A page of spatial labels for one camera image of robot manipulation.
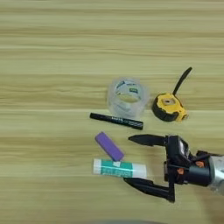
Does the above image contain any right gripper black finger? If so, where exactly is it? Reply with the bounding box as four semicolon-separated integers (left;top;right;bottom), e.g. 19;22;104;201
128;133;170;147
122;177;171;201

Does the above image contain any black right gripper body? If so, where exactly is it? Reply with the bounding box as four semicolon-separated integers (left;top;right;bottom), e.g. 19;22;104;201
163;144;219;204

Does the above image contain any yellow black tape measure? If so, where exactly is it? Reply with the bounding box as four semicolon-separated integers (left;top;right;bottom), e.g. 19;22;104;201
151;66;193;123

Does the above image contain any green white glue stick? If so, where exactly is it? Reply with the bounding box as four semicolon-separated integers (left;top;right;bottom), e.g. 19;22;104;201
93;157;148;179

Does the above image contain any clear tape roll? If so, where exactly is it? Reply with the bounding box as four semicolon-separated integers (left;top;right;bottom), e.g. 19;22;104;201
106;76;151;121

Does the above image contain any small black box white label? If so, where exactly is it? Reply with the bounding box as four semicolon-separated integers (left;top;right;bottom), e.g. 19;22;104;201
166;135;192;169

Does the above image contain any black marker pen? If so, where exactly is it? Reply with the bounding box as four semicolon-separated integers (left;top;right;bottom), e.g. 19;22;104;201
88;112;144;131

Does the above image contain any purple eraser block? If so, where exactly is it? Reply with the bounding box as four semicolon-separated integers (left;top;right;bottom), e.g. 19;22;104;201
94;131;125;162

